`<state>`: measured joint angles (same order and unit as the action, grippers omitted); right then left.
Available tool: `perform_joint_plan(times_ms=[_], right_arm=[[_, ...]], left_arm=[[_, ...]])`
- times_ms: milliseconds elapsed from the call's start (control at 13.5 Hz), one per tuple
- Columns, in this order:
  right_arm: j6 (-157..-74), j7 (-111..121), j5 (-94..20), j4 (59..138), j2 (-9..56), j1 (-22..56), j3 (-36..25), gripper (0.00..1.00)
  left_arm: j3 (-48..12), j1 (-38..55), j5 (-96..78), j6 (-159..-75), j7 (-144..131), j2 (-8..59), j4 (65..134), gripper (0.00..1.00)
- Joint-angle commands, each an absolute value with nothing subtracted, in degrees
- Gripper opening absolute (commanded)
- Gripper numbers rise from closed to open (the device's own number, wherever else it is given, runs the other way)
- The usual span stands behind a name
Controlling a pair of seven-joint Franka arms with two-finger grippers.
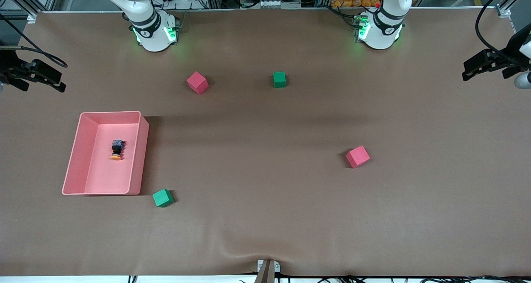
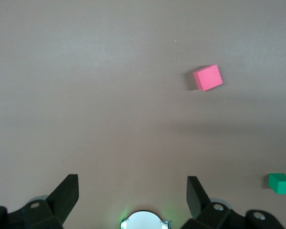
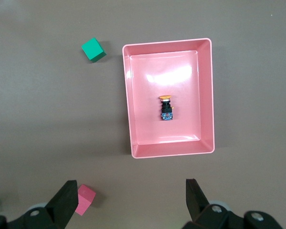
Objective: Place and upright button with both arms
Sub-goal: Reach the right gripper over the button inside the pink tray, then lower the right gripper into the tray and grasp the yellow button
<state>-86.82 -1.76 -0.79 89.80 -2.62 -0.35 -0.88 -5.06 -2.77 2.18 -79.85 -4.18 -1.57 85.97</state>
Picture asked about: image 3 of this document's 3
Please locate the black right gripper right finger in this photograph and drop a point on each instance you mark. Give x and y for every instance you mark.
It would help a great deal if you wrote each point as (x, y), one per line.
(196, 202)

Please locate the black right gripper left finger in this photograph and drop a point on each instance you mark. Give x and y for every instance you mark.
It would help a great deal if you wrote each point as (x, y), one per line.
(62, 202)

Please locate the orange cap push button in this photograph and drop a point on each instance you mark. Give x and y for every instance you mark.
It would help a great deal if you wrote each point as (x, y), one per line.
(166, 108)

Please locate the pink cube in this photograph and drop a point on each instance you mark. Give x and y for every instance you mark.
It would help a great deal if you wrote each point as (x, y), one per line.
(85, 198)

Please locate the pink plastic tray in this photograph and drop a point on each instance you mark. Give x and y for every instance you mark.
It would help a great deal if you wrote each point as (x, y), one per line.
(166, 71)

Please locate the green cube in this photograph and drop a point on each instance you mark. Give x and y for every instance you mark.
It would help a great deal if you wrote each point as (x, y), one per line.
(93, 48)

